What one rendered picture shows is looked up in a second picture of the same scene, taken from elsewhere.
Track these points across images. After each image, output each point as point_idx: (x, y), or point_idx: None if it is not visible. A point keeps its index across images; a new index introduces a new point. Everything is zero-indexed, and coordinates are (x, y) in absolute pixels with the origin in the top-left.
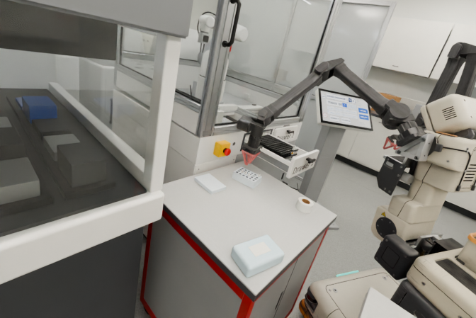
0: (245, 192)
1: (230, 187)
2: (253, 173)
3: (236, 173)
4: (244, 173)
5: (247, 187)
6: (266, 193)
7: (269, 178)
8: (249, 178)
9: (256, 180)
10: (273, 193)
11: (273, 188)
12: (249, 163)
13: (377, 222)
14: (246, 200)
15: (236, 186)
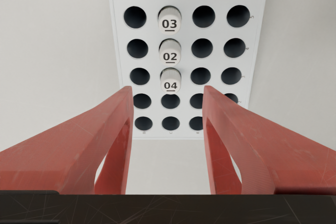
0: (57, 98)
1: (10, 9)
2: (243, 85)
3: None
4: (160, 48)
5: (118, 81)
6: (157, 164)
7: (329, 124)
8: (148, 94)
9: (153, 139)
10: (184, 180)
11: (236, 166)
12: (202, 108)
13: None
14: (11, 126)
15: (55, 31)
